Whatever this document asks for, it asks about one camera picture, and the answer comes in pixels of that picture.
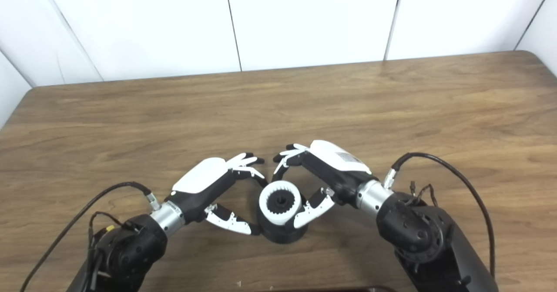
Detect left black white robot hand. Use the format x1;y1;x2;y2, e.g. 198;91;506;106
170;152;268;236

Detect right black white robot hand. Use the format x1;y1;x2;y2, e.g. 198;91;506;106
272;140;373;230

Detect white toothed ring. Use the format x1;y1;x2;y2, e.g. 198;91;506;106
258;181;303;226

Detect round black part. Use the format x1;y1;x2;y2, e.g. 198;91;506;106
255;192;309;245

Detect right thin dark wires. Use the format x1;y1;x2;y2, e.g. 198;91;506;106
406;181;438;208

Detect left thin wires yellow plug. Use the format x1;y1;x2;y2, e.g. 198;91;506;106
87;211;141;280

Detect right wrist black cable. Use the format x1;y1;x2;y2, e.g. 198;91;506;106
383;152;497;278

